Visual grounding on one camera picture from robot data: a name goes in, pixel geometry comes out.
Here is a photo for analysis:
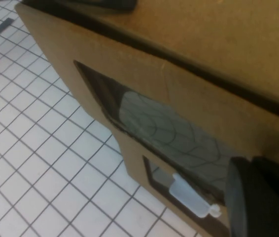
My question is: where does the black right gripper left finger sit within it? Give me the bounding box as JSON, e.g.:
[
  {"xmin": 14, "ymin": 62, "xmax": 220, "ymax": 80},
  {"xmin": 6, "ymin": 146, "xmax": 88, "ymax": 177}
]
[{"xmin": 224, "ymin": 157, "xmax": 278, "ymax": 237}]

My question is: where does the translucent white plastic tab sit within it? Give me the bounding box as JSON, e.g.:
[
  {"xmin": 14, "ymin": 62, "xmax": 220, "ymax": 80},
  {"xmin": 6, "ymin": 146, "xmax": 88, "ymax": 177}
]
[{"xmin": 169, "ymin": 172, "xmax": 222, "ymax": 219}]

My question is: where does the white grid-pattern tablecloth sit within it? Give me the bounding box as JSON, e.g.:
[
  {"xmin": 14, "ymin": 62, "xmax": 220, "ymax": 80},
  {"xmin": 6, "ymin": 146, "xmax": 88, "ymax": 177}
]
[{"xmin": 0, "ymin": 0, "xmax": 201, "ymax": 237}]

